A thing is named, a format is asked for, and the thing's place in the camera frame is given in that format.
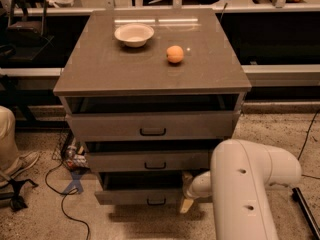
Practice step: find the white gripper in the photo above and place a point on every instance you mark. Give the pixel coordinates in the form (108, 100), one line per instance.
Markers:
(194, 188)

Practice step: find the grey drawer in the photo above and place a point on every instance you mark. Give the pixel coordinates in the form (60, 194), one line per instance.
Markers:
(153, 126)
(154, 188)
(150, 160)

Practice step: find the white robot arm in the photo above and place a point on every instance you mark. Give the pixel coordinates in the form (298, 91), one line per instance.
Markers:
(240, 172)

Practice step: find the grey drawer cabinet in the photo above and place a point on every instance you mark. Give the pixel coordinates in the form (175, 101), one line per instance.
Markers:
(104, 76)

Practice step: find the blue tape cross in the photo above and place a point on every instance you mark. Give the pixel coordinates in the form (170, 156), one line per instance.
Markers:
(75, 186)

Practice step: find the black bar on floor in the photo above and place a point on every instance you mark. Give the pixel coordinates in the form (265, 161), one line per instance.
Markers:
(299, 198)

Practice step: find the clutter beside cabinet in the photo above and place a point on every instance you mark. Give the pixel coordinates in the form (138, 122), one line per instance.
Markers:
(70, 152)

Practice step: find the orange fruit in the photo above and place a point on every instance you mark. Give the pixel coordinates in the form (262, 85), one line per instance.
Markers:
(175, 54)

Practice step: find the white bowl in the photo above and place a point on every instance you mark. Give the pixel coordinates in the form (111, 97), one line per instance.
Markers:
(134, 35)

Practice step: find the grey shoe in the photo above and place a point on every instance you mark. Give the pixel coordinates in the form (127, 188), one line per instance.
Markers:
(20, 164)

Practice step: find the black stand base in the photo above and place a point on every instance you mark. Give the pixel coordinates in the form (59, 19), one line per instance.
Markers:
(16, 201)

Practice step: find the person leg beige trousers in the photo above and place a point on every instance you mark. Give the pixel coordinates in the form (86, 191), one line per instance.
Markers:
(9, 153)

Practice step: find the black chair background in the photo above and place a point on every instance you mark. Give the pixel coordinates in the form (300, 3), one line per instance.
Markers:
(23, 30)

